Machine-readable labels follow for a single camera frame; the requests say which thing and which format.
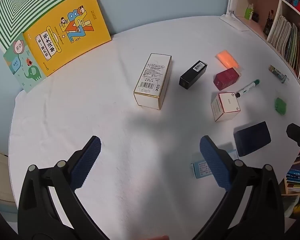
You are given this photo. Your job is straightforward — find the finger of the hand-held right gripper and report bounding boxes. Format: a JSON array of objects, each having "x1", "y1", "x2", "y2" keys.
[{"x1": 286, "y1": 123, "x2": 300, "y2": 153}]

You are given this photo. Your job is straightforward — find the dark figurine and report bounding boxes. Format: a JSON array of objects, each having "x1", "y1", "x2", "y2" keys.
[{"x1": 263, "y1": 10, "x2": 274, "y2": 35}]

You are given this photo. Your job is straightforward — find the white box with red edges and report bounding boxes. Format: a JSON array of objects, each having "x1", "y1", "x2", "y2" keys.
[{"x1": 211, "y1": 92, "x2": 241, "y2": 122}]

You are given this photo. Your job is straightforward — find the light blue box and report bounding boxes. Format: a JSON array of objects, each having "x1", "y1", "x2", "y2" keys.
[{"x1": 190, "y1": 149, "x2": 238, "y2": 179}]

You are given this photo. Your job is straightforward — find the green clay packet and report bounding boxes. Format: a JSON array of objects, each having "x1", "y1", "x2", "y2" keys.
[{"x1": 274, "y1": 97, "x2": 288, "y2": 116}]

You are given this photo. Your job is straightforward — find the white wooden bookshelf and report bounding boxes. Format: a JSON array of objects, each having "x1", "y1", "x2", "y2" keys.
[{"x1": 230, "y1": 0, "x2": 300, "y2": 195}]

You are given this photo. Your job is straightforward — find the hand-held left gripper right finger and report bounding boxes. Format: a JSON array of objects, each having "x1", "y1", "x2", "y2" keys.
[{"x1": 191, "y1": 135, "x2": 285, "y2": 240}]

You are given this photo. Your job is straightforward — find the orange clay packet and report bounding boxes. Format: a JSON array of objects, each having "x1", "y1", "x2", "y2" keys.
[{"x1": 216, "y1": 50, "x2": 242, "y2": 70}]

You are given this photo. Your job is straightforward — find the beige cabinet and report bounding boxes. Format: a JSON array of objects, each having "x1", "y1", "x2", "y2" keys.
[{"x1": 0, "y1": 148, "x2": 17, "y2": 207}]

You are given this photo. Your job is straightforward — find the row of thin books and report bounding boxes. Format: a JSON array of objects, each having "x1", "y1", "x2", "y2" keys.
[{"x1": 267, "y1": 15, "x2": 300, "y2": 78}]

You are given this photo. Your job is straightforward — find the green striped book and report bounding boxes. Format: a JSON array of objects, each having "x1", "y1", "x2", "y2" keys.
[{"x1": 0, "y1": 0, "x2": 90, "y2": 50}]

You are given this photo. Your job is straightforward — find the dark red box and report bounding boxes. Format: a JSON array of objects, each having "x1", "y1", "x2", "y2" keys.
[{"x1": 213, "y1": 67, "x2": 241, "y2": 91}]

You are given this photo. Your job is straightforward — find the dark navy case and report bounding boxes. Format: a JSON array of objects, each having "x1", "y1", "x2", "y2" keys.
[{"x1": 234, "y1": 121, "x2": 272, "y2": 157}]

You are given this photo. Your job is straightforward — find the teal elephant book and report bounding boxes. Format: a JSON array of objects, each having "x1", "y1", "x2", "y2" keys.
[{"x1": 3, "y1": 32, "x2": 47, "y2": 94}]

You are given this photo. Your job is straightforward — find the printed glue tube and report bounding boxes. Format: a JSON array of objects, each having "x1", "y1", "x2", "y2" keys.
[{"x1": 269, "y1": 65, "x2": 290, "y2": 85}]

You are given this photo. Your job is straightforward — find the green and white toy figure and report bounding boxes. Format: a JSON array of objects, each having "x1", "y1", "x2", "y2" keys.
[{"x1": 244, "y1": 4, "x2": 255, "y2": 20}]

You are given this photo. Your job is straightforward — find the yellow picture book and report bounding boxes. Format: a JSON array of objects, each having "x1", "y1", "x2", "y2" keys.
[{"x1": 22, "y1": 0, "x2": 112, "y2": 77}]

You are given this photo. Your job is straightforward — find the green whiteboard marker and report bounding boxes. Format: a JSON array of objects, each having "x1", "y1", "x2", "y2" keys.
[{"x1": 235, "y1": 79, "x2": 261, "y2": 98}]

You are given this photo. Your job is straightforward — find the pale green cloth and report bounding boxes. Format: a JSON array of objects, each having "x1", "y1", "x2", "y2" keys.
[{"x1": 284, "y1": 195, "x2": 300, "y2": 218}]

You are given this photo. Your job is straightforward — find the stack of books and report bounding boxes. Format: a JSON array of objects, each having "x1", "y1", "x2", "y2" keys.
[{"x1": 286, "y1": 149, "x2": 300, "y2": 193}]

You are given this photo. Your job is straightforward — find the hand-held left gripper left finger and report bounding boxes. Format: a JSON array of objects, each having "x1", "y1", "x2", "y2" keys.
[{"x1": 17, "y1": 135, "x2": 108, "y2": 240}]

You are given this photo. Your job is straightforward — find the black box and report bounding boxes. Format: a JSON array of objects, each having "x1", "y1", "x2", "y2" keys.
[{"x1": 179, "y1": 60, "x2": 208, "y2": 90}]

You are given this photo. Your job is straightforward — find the tall white box gold edges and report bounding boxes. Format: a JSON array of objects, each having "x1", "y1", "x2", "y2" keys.
[{"x1": 133, "y1": 53, "x2": 173, "y2": 110}]

